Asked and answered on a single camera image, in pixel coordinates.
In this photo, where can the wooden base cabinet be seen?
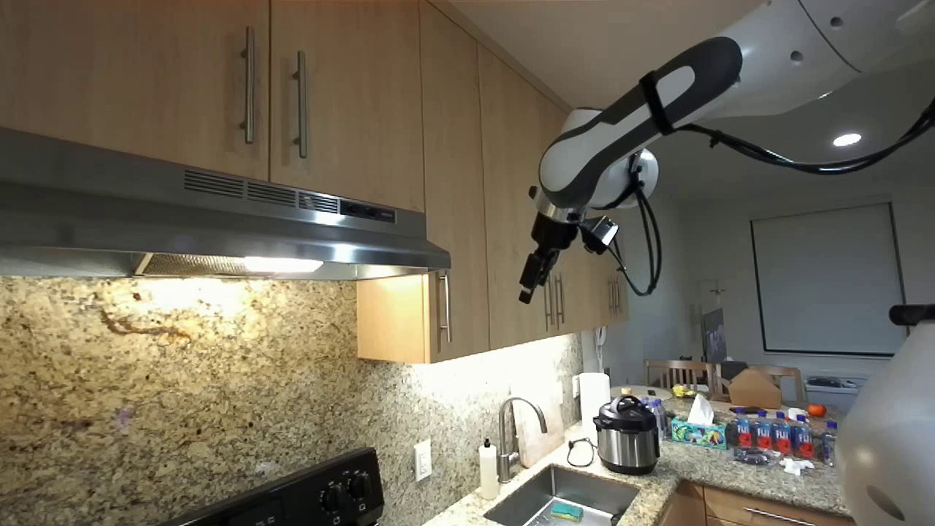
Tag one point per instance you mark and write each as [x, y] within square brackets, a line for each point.
[711, 507]

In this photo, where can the green sponge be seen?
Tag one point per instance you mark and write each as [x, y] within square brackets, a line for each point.
[559, 511]

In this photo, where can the wooden chair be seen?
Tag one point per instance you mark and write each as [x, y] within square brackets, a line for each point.
[681, 373]

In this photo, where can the white soap bottle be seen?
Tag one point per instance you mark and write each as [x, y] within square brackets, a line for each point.
[489, 472]

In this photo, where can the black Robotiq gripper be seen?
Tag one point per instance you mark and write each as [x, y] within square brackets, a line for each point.
[556, 235]

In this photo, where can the white wall outlet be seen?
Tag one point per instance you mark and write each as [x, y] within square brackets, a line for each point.
[422, 459]

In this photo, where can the light wood cabinet door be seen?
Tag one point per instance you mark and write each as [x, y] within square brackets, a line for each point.
[118, 69]
[361, 97]

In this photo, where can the round wooden board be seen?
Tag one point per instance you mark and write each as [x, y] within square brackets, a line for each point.
[754, 386]

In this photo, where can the bottle with orange cap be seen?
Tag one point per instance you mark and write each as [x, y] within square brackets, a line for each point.
[819, 434]

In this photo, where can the stainless steel stove hood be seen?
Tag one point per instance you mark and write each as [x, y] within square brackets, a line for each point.
[147, 209]

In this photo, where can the stainless steel sink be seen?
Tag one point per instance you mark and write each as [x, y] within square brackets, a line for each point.
[565, 485]

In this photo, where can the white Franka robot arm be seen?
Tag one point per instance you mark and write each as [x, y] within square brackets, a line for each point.
[806, 48]

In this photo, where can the white paper towel roll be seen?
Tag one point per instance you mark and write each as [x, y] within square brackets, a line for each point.
[593, 395]

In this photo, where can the white wall whiteboard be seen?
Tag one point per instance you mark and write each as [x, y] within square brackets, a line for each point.
[828, 281]

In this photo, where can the tall light wood wall cabinet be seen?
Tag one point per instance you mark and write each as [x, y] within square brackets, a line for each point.
[477, 194]

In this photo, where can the teal tissue box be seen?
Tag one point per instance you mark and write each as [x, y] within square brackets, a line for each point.
[700, 434]

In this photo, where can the black stove top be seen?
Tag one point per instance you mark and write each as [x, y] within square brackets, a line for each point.
[321, 492]

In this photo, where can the blue and red bottle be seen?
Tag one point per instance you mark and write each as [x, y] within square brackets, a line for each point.
[742, 434]
[802, 440]
[784, 437]
[762, 434]

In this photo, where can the steel and black pressure cooker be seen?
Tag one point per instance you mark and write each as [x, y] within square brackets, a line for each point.
[626, 440]

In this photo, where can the beige cutting board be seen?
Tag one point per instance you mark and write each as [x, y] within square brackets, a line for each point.
[542, 444]

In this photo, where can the chrome kitchen faucet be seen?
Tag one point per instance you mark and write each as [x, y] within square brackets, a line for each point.
[505, 440]

